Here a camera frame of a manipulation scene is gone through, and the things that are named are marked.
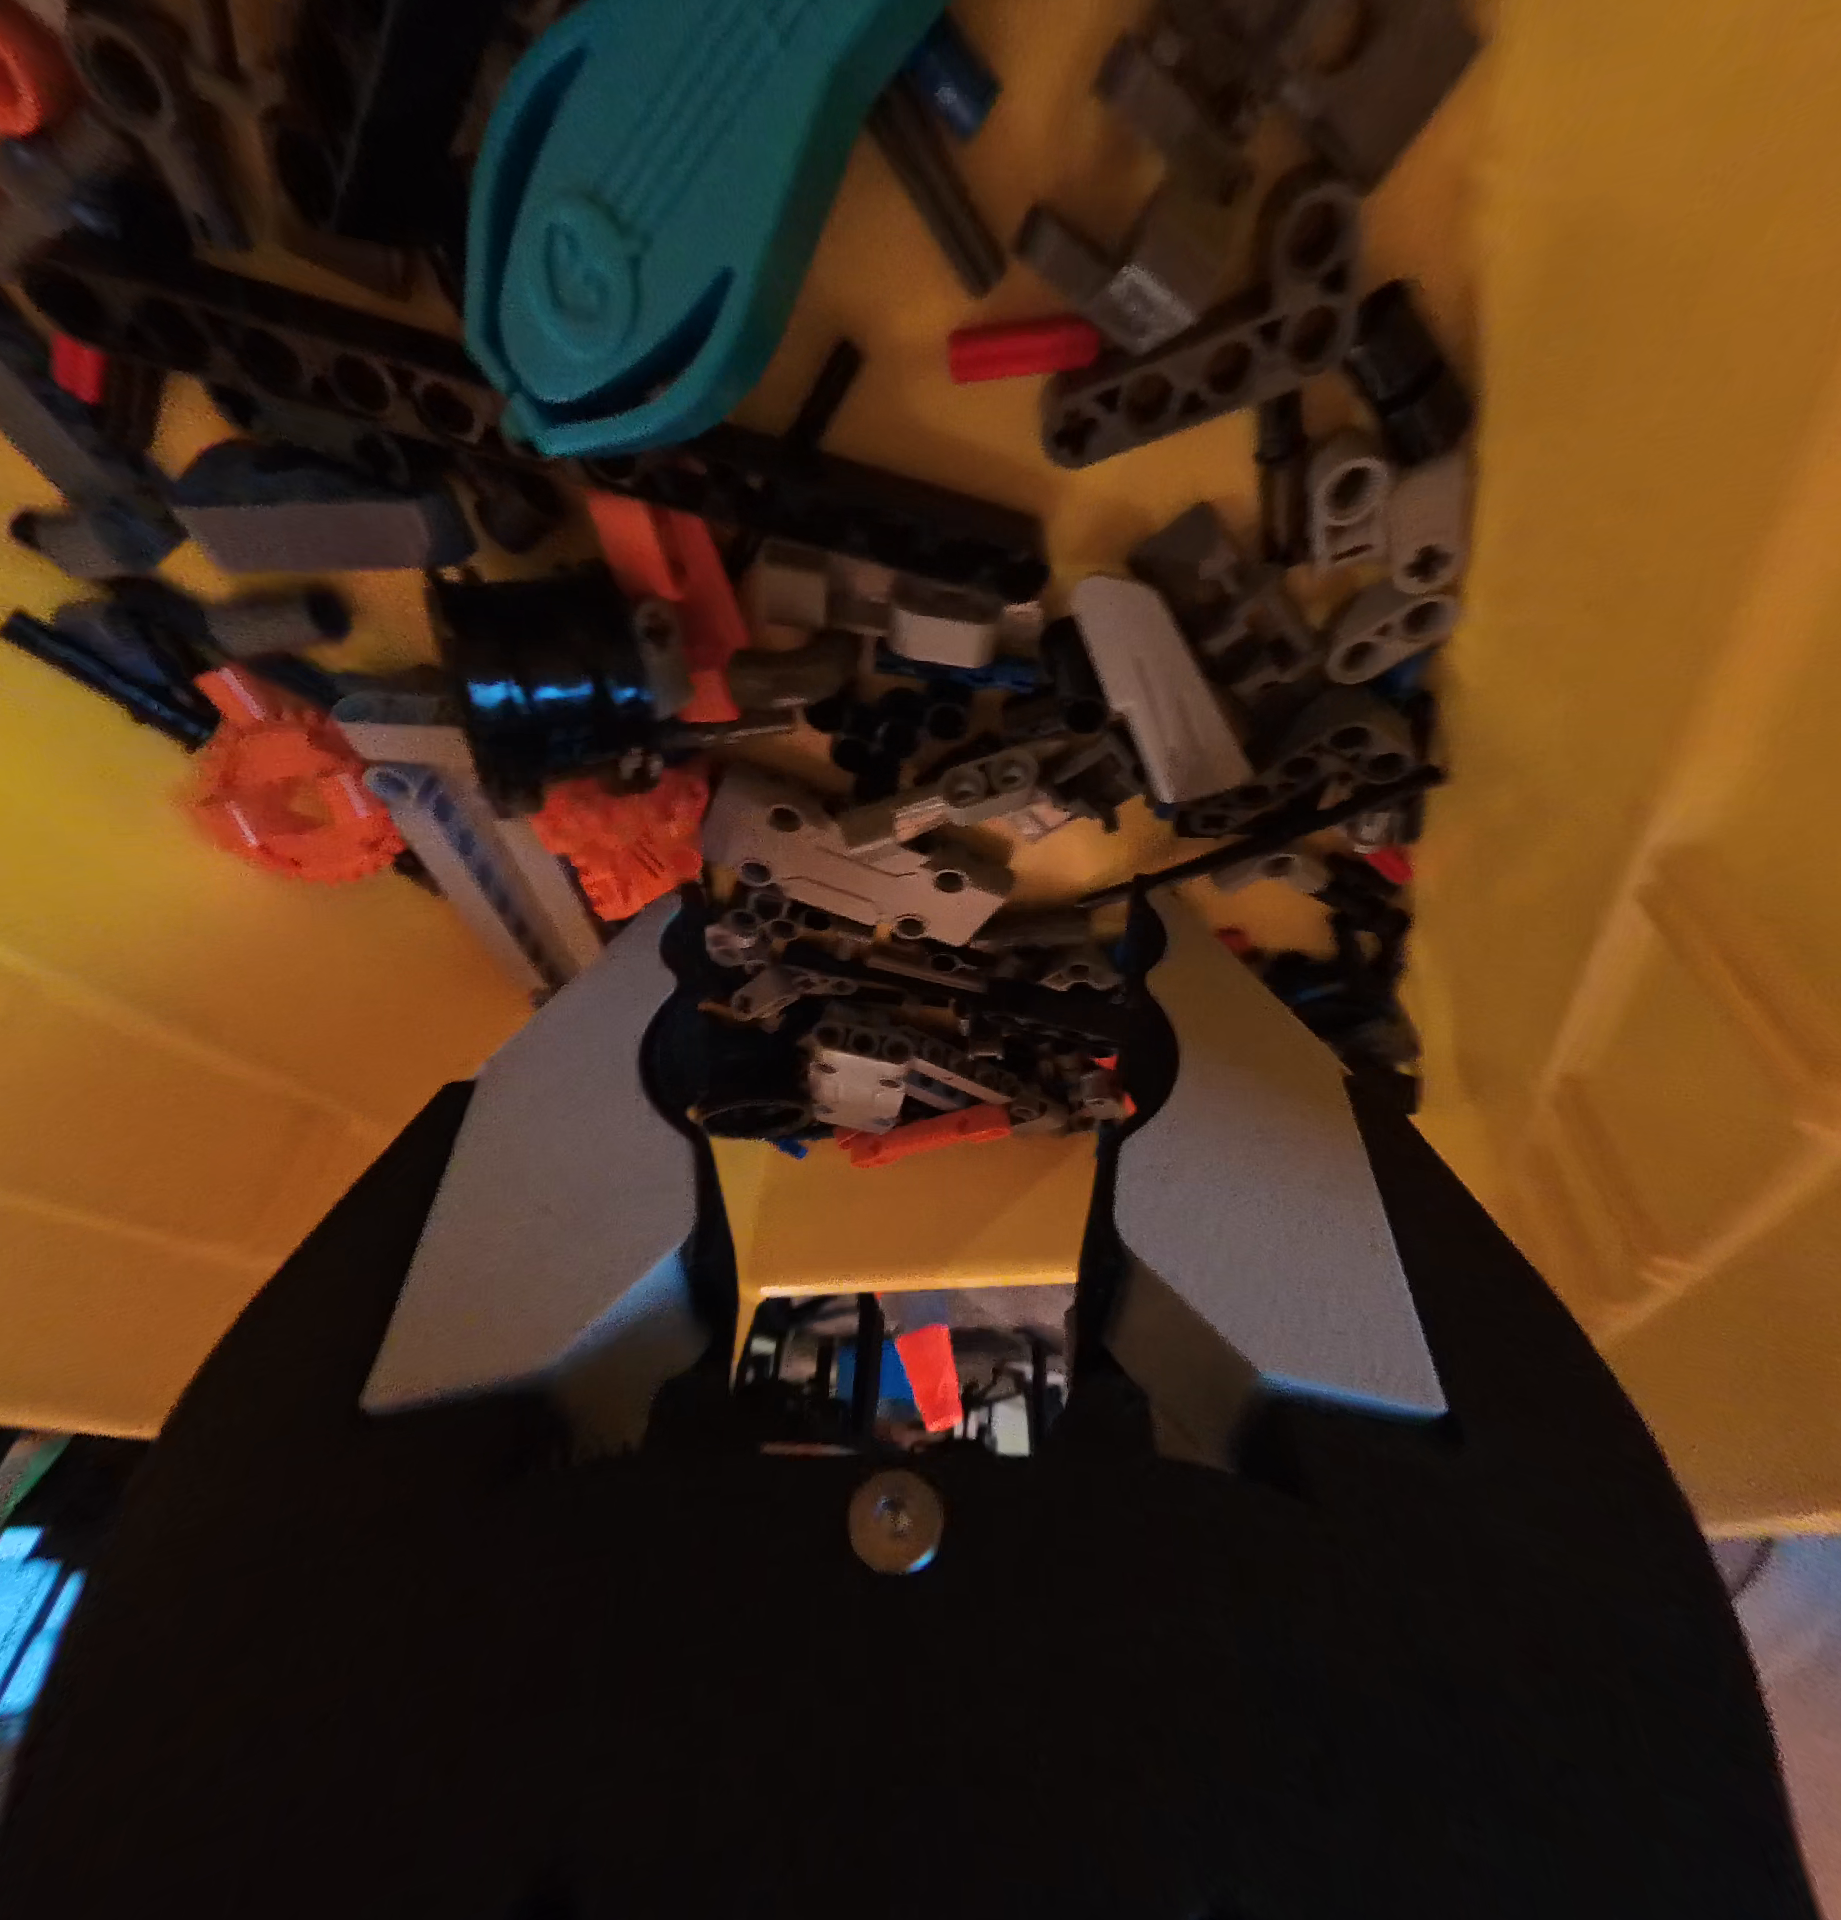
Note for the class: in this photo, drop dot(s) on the teal brick separator tool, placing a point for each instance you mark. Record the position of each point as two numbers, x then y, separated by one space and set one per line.
651 196

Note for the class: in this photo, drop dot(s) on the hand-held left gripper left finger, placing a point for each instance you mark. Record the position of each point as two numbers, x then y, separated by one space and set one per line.
545 1201

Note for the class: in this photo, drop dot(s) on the yellow storage bin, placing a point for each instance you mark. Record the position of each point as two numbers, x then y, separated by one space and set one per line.
1641 600

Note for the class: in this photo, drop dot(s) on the pile of toy building parts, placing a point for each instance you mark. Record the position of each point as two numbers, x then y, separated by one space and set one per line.
891 646

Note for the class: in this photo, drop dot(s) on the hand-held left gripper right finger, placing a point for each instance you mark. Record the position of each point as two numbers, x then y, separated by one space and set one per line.
1267 1201

